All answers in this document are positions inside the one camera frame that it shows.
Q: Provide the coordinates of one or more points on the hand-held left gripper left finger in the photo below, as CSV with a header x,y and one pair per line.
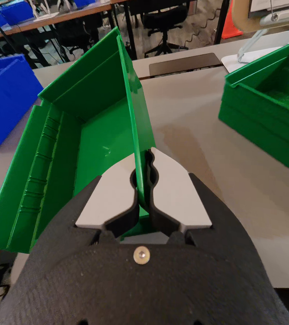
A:
x,y
108,200

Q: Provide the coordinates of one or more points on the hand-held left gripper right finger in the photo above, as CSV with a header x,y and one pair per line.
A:
x,y
180,200

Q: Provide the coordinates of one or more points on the green plastic box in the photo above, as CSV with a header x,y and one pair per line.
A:
x,y
96,142
261,121

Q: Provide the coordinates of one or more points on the grey desk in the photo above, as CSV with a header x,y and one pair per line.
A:
x,y
210,177

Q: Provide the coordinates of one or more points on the large blue plastic bin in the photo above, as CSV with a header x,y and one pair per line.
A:
x,y
7,101

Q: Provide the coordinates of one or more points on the wooden document stand white base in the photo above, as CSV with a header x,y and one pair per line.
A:
x,y
229,63

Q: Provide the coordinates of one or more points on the orange traffic cone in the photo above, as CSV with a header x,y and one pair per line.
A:
x,y
229,28

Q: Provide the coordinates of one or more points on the black office chair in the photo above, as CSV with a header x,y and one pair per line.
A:
x,y
164,17

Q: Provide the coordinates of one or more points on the long wooden work table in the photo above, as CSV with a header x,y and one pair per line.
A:
x,y
58,19

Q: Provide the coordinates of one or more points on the printed instruction sheet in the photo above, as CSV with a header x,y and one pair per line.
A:
x,y
286,5

